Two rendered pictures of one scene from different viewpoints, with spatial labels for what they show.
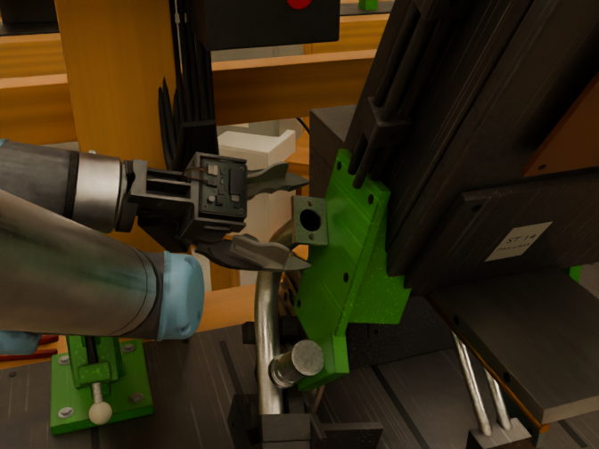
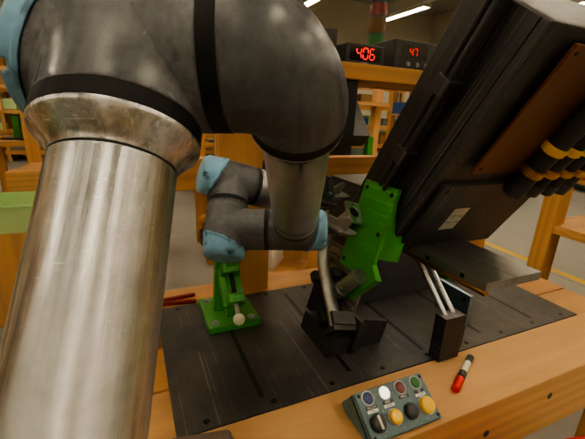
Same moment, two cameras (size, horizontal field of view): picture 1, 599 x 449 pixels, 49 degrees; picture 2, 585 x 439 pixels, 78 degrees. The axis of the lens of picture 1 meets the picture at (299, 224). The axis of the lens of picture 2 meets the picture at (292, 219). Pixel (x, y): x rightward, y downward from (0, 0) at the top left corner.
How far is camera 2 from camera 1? 0.29 m
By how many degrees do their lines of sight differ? 13
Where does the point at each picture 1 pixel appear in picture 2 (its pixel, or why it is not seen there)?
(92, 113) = not seen: hidden behind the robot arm
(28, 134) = (191, 184)
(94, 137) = not seen: hidden behind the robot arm
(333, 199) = (365, 202)
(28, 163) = (242, 168)
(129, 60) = (252, 145)
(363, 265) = (387, 227)
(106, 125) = not seen: hidden behind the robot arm
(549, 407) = (488, 282)
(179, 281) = (324, 218)
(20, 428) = (190, 332)
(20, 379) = (183, 311)
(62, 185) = (257, 179)
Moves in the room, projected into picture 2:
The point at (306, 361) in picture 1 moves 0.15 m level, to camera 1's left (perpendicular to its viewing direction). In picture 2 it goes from (359, 277) to (289, 278)
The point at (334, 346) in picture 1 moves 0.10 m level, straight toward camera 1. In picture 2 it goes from (373, 269) to (386, 292)
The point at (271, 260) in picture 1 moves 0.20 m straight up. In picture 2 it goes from (339, 228) to (348, 134)
